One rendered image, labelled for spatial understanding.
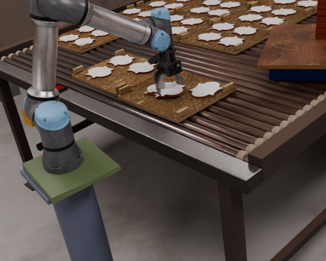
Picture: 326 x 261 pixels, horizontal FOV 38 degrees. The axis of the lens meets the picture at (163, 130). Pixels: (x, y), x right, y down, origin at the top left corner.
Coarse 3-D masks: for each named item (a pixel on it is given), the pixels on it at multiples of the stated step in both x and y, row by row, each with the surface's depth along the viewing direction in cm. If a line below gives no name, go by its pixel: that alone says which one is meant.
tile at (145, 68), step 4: (132, 64) 243; (136, 64) 243; (140, 64) 242; (144, 64) 241; (148, 64) 240; (152, 64) 240; (132, 68) 239; (136, 68) 238; (140, 68) 237; (144, 68) 236; (148, 68) 236; (152, 68) 235; (136, 72) 233; (140, 72) 234; (144, 72) 233; (148, 72) 233
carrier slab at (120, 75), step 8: (136, 56) 255; (96, 64) 254; (104, 64) 252; (80, 72) 247; (112, 72) 240; (120, 72) 239; (128, 72) 237; (152, 72) 233; (80, 80) 241; (88, 80) 236; (96, 80) 235; (104, 80) 233; (112, 80) 232; (120, 80) 230; (128, 80) 229; (136, 80) 227; (144, 80) 226; (104, 88) 225; (112, 88) 223
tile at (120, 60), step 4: (116, 56) 257; (120, 56) 256; (124, 56) 255; (128, 56) 254; (112, 60) 253; (116, 60) 252; (120, 60) 251; (124, 60) 250; (128, 60) 250; (132, 60) 251; (112, 64) 250; (116, 64) 247; (120, 64) 246; (124, 64) 245; (128, 64) 246
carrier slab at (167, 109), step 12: (180, 72) 228; (144, 84) 222; (192, 84) 214; (120, 96) 214; (132, 96) 212; (144, 96) 210; (180, 96) 205; (216, 96) 200; (144, 108) 203; (156, 108) 199; (168, 108) 197; (180, 108) 196; (192, 108) 194; (180, 120) 188
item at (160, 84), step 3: (159, 75) 201; (162, 75) 200; (159, 78) 201; (162, 78) 200; (159, 81) 201; (162, 81) 200; (156, 84) 202; (159, 84) 201; (162, 84) 200; (156, 87) 202; (159, 87) 201; (162, 87) 200; (156, 90) 203; (159, 90) 203; (159, 93) 204
